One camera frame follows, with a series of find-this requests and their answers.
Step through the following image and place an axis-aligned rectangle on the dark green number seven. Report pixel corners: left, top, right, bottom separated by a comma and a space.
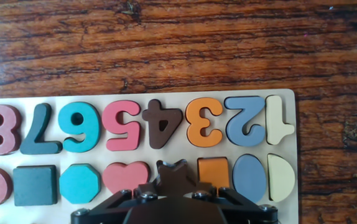
19, 102, 63, 156

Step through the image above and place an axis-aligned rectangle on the red number eight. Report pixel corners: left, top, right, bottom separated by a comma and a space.
0, 104, 22, 156

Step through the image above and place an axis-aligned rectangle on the teal octagon piece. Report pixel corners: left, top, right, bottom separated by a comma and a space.
58, 163, 101, 205

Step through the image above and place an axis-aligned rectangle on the pink number five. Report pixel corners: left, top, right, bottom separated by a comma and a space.
101, 100, 142, 152

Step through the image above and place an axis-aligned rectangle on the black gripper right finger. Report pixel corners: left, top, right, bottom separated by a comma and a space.
192, 185, 279, 224

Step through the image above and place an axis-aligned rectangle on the cream number one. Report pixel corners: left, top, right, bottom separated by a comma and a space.
265, 95, 296, 146

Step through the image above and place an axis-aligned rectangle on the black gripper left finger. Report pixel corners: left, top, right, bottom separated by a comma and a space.
71, 185, 161, 224

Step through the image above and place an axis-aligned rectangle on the wooden shape puzzle board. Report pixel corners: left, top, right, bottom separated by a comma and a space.
0, 88, 299, 224

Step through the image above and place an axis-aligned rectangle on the teal number six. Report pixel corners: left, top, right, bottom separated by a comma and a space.
57, 101, 101, 153

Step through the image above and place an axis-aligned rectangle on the orange rectangle piece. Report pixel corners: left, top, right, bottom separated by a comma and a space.
197, 157, 231, 191

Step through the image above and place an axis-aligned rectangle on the dark green square piece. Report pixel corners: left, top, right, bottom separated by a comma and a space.
12, 164, 58, 207

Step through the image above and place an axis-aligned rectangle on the pink heart piece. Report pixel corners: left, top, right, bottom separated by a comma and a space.
101, 161, 151, 195

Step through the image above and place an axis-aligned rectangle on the brown number four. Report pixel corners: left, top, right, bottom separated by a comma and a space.
142, 98, 184, 150

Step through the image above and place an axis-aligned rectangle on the grey-blue number two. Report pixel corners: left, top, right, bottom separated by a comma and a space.
224, 95, 266, 147

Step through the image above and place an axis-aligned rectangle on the grey-blue oval piece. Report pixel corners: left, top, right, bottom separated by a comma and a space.
231, 154, 268, 203

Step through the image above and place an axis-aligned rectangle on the orange number three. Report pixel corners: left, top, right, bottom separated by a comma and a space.
185, 97, 225, 148

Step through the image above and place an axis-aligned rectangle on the cream semicircle piece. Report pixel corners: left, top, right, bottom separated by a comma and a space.
267, 153, 296, 203

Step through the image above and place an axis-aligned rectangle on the brown star piece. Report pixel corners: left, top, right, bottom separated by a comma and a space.
137, 158, 214, 200

